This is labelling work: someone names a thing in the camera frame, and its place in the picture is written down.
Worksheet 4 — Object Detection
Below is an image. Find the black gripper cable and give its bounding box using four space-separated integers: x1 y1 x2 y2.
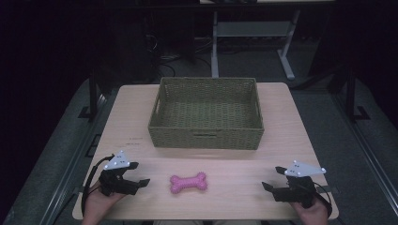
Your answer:
81 154 115 218
313 182 333 218

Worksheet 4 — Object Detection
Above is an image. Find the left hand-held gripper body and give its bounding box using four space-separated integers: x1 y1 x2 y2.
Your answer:
99 150 141 197

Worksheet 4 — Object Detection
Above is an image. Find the white metal desk frame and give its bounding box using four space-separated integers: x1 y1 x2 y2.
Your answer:
210 8 302 81

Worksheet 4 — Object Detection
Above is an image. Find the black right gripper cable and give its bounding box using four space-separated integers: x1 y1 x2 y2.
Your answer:
313 182 333 218

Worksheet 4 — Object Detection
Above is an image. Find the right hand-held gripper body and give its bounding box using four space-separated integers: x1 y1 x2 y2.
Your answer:
271 159 327 209

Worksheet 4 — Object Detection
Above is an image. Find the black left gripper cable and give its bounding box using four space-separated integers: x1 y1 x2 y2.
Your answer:
81 154 115 218

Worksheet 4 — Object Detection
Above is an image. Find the green woven basket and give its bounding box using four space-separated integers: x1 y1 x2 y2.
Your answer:
147 76 266 151

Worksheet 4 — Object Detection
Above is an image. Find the bundle of floor cables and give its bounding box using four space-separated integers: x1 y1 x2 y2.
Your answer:
146 31 214 79

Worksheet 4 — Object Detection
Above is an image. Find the person's right hand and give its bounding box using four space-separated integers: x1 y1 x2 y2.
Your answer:
289 196 330 225

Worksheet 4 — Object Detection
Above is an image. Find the person's left hand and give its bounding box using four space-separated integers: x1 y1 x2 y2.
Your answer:
82 181 127 225

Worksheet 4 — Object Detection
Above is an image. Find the black metal stand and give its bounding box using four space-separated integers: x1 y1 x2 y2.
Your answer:
331 67 371 122
78 69 109 121

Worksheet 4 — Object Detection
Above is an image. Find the pink bone dog toy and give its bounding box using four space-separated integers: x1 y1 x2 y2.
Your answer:
169 172 208 195

